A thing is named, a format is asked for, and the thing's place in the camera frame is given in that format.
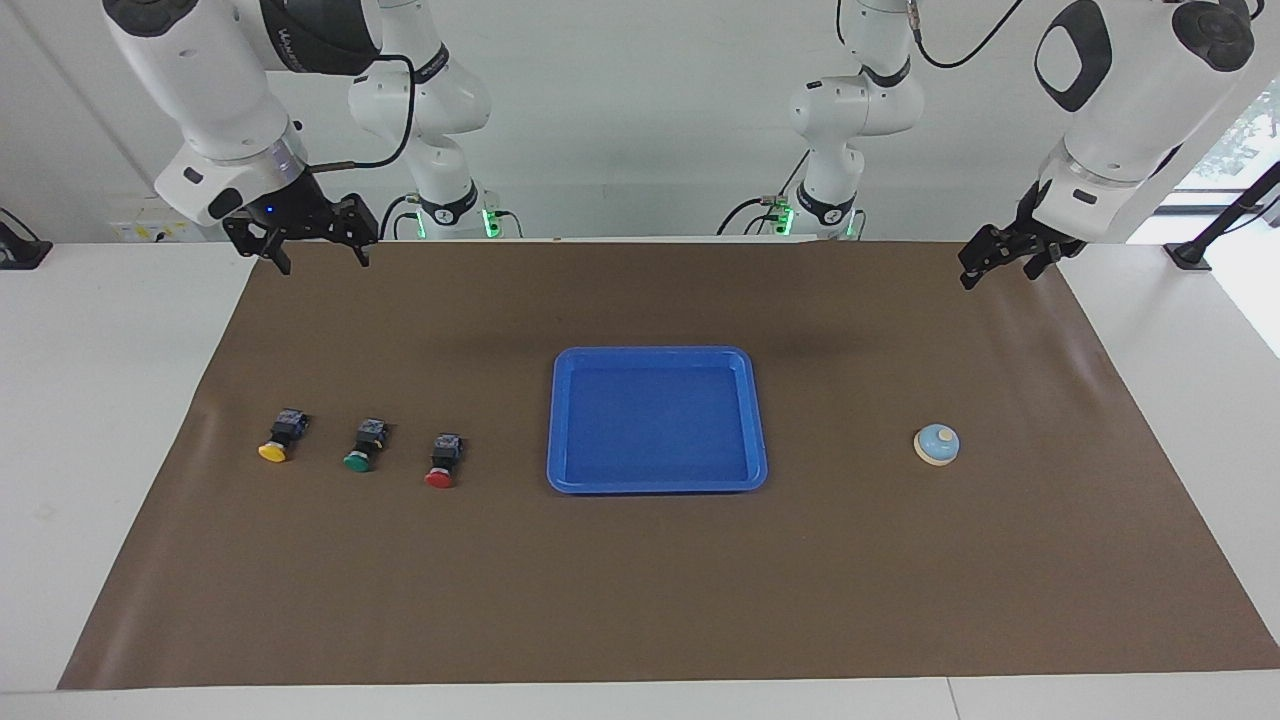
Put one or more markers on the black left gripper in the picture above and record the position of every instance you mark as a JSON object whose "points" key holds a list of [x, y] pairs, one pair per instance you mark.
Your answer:
{"points": [[1035, 240]]}

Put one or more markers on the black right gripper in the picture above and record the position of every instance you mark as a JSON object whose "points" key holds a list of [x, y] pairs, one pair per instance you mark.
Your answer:
{"points": [[300, 212]]}

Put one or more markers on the yellow push button switch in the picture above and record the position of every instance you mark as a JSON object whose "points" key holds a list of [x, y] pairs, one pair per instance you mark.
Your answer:
{"points": [[273, 451]]}

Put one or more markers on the green push button switch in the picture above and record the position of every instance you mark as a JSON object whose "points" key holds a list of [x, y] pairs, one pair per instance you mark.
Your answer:
{"points": [[358, 461]]}

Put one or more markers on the red push button switch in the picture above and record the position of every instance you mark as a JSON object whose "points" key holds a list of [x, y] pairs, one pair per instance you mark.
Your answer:
{"points": [[439, 477]]}

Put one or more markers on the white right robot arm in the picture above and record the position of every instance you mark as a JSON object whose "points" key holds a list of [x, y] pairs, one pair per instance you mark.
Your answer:
{"points": [[200, 70]]}

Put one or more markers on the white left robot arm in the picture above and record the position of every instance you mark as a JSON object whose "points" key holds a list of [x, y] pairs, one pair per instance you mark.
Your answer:
{"points": [[1130, 100]]}

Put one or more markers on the light blue call bell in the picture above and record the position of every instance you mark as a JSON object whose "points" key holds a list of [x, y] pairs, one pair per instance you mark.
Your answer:
{"points": [[937, 442]]}

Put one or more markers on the blue plastic tray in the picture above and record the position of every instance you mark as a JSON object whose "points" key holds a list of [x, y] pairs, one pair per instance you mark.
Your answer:
{"points": [[655, 425]]}

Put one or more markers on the black table clamp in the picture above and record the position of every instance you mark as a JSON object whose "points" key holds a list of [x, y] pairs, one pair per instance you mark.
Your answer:
{"points": [[18, 252]]}

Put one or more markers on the brown table mat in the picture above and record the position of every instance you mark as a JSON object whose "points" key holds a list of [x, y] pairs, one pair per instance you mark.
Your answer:
{"points": [[650, 580]]}

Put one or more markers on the white wall socket box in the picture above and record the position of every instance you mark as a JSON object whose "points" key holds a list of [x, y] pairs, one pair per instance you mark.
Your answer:
{"points": [[140, 230]]}

